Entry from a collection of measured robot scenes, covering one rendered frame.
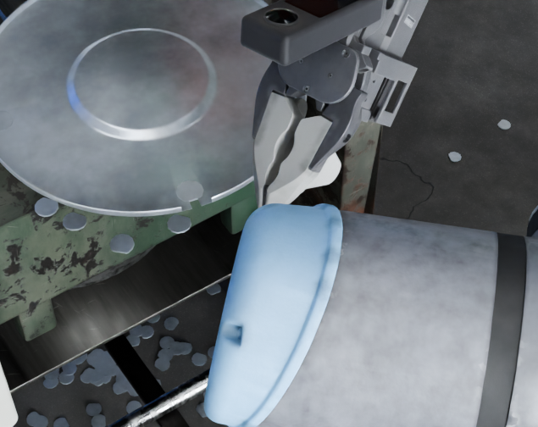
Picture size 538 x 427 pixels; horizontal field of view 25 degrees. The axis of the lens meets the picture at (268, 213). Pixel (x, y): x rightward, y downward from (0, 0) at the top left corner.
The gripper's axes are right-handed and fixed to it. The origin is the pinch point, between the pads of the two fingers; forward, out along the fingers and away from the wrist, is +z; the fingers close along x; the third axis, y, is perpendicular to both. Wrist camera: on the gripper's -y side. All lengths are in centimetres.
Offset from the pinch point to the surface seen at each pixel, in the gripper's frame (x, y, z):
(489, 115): 41, 115, -9
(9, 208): 28.3, 3.3, 14.1
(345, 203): 15.5, 38.4, 3.7
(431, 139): 45, 107, -2
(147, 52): 20.1, 3.6, -5.2
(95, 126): 17.6, -1.8, 1.8
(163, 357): 47, 64, 41
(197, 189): 6.9, 0.8, 2.5
